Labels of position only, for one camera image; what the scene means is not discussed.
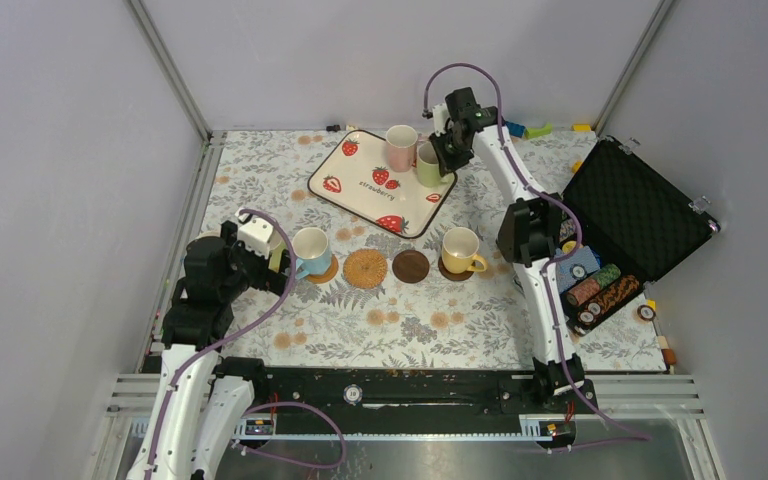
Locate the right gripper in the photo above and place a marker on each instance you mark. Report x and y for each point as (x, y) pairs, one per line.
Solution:
(447, 163)

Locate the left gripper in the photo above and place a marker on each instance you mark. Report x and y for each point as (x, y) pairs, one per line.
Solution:
(273, 281)

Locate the green mug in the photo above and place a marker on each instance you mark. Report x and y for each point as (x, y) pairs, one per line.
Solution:
(428, 168)

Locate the blue mug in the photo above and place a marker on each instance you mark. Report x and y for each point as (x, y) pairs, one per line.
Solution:
(313, 253)

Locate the yellow mug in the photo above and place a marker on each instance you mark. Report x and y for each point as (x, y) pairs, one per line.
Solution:
(460, 251)

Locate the yellow-green mug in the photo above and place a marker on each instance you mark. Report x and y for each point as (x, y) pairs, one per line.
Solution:
(277, 248)

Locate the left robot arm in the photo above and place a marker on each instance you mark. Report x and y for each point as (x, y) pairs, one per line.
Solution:
(200, 397)

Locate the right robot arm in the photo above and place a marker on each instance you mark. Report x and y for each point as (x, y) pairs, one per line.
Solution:
(527, 237)

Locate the light bamboo coaster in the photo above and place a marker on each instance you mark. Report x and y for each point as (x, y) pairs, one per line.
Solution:
(328, 275)

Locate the woven rattan coaster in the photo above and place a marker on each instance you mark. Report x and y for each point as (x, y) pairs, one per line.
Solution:
(365, 268)

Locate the small dark wooden coaster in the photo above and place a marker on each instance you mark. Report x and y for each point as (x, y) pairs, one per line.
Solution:
(410, 266)

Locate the dark wooden coaster under mug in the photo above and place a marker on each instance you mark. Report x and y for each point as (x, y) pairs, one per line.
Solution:
(455, 277)

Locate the pink mug back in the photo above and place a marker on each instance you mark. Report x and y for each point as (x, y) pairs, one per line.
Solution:
(401, 147)

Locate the blue toy brick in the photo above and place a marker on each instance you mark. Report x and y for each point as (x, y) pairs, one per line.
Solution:
(515, 130)

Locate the green toy brick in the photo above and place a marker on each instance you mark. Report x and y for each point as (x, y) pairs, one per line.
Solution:
(536, 132)

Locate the floral tablecloth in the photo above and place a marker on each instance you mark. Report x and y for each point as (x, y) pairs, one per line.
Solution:
(479, 323)

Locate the strawberry print tray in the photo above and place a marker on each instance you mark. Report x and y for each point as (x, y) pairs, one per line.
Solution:
(356, 178)

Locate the white poker chip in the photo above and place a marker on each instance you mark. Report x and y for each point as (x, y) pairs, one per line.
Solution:
(352, 394)

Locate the yellow dealer button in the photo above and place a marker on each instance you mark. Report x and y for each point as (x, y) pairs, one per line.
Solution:
(568, 246)

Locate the blue playing cards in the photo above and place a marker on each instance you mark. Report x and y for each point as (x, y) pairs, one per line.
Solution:
(577, 267)

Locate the black poker chip case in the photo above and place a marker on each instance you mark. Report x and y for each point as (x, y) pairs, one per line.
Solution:
(634, 220)

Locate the loose poker chip right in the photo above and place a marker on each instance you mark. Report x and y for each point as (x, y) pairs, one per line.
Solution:
(647, 313)

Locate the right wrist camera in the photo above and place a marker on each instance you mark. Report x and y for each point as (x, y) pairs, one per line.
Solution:
(441, 120)

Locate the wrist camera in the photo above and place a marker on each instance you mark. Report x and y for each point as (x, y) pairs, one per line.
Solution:
(256, 234)
(441, 120)

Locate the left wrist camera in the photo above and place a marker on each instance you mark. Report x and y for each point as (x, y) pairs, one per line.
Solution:
(256, 234)

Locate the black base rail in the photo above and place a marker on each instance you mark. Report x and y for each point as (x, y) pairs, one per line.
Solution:
(308, 402)

